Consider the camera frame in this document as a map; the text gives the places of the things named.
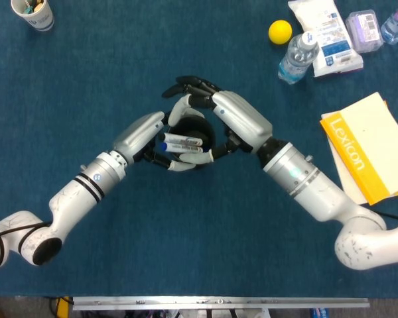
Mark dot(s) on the green tube with white cap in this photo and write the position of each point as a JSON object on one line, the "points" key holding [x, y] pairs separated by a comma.
{"points": [[28, 11]]}

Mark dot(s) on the pink-label water bottle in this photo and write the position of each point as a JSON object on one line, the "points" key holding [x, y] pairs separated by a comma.
{"points": [[396, 26]]}

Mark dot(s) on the black mesh pen holder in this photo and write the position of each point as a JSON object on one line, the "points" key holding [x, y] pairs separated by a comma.
{"points": [[199, 127]]}

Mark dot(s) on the clear box with purple contents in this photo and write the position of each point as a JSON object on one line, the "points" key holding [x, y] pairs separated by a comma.
{"points": [[365, 31]]}

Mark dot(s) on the blue-capped whiteboard marker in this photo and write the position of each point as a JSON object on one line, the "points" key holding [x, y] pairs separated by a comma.
{"points": [[189, 149]]}

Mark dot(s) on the aluminium table edge rail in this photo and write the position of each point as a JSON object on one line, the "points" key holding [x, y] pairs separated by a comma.
{"points": [[219, 302]]}

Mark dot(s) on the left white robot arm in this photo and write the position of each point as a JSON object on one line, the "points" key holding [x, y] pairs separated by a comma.
{"points": [[86, 189]]}

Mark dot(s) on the black-capped whiteboard marker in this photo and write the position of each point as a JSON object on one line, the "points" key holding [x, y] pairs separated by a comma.
{"points": [[185, 139]]}

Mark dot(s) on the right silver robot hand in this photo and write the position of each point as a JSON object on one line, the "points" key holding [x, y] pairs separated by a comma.
{"points": [[242, 116]]}

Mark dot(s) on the blue-label water bottle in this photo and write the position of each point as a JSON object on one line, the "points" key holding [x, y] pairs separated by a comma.
{"points": [[296, 58]]}

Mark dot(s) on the white blue box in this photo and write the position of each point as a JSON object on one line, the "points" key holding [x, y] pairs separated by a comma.
{"points": [[331, 39]]}

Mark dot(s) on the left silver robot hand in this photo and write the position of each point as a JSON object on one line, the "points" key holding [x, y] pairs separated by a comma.
{"points": [[136, 136]]}

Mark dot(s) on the white paper cup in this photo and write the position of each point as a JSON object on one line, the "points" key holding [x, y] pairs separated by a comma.
{"points": [[43, 20]]}

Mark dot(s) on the yellow foam ball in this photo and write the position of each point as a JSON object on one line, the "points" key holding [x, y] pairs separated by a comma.
{"points": [[280, 32]]}

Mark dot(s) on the blue felt table cloth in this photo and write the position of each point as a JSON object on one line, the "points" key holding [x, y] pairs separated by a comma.
{"points": [[185, 232]]}

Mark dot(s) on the yellow and white Lexicon book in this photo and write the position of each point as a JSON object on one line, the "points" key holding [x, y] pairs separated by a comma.
{"points": [[378, 139]]}

